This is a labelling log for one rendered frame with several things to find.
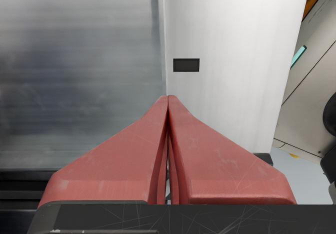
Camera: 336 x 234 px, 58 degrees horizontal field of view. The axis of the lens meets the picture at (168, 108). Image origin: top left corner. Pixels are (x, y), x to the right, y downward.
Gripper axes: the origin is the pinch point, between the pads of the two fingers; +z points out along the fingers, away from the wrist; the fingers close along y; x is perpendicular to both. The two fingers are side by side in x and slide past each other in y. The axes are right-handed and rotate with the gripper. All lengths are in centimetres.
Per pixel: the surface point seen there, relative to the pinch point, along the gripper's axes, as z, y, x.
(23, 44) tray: 20.7, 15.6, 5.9
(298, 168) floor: 105, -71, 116
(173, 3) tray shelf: 20.7, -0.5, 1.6
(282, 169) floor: 105, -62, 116
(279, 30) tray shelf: 20.4, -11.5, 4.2
